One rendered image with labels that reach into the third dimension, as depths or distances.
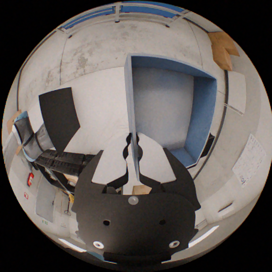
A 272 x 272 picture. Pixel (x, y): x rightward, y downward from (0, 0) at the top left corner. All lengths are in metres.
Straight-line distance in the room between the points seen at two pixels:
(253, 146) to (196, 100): 2.50
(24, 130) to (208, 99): 0.62
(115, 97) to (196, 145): 0.46
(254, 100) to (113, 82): 2.69
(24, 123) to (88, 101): 0.42
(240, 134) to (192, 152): 2.49
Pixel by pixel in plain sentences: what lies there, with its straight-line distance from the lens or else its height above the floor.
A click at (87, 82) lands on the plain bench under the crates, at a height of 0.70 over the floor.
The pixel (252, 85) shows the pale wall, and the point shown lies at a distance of 2.72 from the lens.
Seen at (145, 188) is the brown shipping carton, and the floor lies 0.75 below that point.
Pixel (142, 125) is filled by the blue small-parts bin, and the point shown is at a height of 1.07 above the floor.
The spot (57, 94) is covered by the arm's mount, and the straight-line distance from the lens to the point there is 0.49.
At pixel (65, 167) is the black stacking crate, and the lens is 0.74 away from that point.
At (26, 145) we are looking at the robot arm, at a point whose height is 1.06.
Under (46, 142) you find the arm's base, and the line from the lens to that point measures 0.49.
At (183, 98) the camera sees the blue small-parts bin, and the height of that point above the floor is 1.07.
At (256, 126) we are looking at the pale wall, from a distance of 2.59.
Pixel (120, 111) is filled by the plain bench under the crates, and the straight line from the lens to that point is 0.54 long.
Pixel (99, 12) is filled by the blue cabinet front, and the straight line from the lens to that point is 1.58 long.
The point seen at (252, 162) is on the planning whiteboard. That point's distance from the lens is 2.74.
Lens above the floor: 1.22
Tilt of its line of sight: 57 degrees down
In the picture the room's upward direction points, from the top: 163 degrees clockwise
